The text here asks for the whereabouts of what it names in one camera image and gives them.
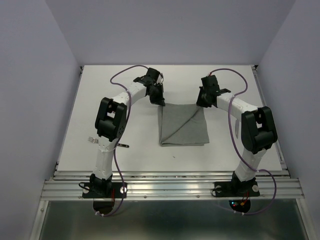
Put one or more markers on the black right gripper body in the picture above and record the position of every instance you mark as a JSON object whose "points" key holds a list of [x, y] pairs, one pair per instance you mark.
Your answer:
{"points": [[206, 92]]}

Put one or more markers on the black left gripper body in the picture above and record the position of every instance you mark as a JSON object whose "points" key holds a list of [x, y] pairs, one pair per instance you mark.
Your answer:
{"points": [[157, 84]]}

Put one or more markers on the grey cloth napkin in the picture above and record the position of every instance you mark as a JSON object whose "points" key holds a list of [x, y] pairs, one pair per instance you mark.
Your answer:
{"points": [[182, 125]]}

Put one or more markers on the black handled knife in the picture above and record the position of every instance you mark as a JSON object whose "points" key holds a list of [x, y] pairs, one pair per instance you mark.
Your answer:
{"points": [[237, 126]]}

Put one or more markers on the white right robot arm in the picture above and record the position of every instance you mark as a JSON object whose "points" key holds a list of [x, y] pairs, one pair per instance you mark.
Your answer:
{"points": [[258, 130]]}

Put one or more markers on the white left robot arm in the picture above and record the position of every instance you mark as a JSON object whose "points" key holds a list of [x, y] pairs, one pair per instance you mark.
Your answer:
{"points": [[112, 118]]}

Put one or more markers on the black handled fork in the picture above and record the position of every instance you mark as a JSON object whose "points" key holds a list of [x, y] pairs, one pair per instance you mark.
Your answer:
{"points": [[105, 143]]}

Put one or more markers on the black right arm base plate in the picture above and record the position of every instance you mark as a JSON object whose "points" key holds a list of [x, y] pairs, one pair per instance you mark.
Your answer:
{"points": [[227, 189]]}

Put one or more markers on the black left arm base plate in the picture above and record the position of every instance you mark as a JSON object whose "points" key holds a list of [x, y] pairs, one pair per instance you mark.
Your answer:
{"points": [[115, 190]]}

